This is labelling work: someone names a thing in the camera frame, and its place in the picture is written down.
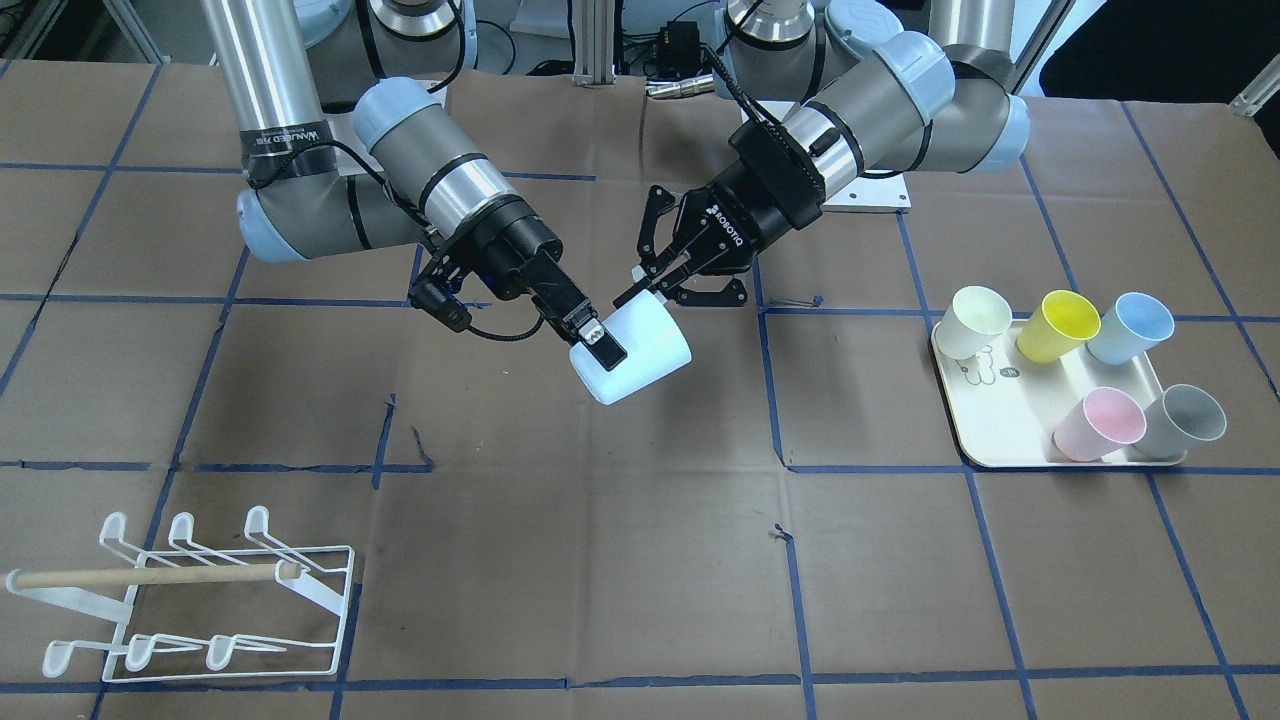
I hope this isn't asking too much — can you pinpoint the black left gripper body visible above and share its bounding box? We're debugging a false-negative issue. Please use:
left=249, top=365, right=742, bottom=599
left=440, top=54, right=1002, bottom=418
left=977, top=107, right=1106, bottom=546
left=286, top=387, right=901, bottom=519
left=672, top=165, right=801, bottom=275

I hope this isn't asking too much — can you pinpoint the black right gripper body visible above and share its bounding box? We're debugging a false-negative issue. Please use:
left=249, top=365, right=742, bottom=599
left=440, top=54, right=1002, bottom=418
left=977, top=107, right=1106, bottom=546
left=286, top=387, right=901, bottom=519
left=408, top=200, right=581, bottom=331

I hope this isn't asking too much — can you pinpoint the light blue cup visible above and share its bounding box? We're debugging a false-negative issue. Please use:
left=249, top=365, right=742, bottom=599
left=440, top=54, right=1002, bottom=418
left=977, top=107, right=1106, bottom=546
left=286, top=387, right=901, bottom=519
left=568, top=290, right=692, bottom=405
left=1085, top=292, right=1176, bottom=365

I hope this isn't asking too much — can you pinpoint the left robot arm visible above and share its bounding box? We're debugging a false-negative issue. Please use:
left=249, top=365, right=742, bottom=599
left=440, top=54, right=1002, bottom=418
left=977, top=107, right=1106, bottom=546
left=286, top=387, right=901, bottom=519
left=614, top=1, right=1030, bottom=307

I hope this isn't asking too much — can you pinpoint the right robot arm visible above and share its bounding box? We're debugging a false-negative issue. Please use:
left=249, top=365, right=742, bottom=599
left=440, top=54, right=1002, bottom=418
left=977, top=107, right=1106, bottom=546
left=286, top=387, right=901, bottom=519
left=202, top=1, right=627, bottom=370

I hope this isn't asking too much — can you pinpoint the white cream cup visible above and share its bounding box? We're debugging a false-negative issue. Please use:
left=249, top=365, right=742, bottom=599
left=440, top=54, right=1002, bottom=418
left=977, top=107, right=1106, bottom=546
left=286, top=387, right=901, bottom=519
left=934, top=284, right=1012, bottom=360

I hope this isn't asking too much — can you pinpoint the yellow cup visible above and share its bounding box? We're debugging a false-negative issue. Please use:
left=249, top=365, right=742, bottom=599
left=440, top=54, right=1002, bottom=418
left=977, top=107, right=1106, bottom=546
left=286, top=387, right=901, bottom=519
left=1016, top=290, right=1101, bottom=364

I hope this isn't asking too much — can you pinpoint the pink cup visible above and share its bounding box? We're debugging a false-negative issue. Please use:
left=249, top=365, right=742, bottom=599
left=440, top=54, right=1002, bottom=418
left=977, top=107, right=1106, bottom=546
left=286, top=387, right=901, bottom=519
left=1052, top=386, right=1147, bottom=462

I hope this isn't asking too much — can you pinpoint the grey cup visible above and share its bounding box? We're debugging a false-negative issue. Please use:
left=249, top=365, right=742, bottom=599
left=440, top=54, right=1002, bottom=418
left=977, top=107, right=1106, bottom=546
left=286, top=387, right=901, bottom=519
left=1134, top=384, right=1228, bottom=459

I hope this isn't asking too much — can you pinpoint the black electronics box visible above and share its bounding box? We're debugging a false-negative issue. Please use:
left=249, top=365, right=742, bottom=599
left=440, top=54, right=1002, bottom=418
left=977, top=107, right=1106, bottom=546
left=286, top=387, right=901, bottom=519
left=644, top=20, right=707, bottom=81

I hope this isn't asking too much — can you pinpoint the cream plastic tray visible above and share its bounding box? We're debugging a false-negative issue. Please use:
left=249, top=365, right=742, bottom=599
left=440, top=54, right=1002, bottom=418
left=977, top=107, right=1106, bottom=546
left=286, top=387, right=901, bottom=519
left=932, top=319, right=1165, bottom=469

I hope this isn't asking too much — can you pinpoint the black braided cable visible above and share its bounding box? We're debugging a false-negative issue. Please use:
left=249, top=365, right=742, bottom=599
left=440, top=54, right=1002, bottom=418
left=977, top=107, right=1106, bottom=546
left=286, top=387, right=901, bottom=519
left=420, top=290, right=561, bottom=343

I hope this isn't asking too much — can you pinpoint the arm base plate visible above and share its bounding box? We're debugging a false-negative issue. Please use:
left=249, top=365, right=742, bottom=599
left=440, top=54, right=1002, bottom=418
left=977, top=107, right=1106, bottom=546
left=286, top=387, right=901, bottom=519
left=820, top=173, right=913, bottom=214

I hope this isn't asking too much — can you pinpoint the aluminium frame post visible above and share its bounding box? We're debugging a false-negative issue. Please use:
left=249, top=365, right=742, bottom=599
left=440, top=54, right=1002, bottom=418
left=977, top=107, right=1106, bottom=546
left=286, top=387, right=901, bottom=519
left=568, top=0, right=621, bottom=87

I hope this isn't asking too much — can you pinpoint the white wire cup rack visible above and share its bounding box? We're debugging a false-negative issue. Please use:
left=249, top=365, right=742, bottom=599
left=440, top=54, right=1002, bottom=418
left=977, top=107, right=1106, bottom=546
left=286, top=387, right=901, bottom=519
left=5, top=505, right=356, bottom=684

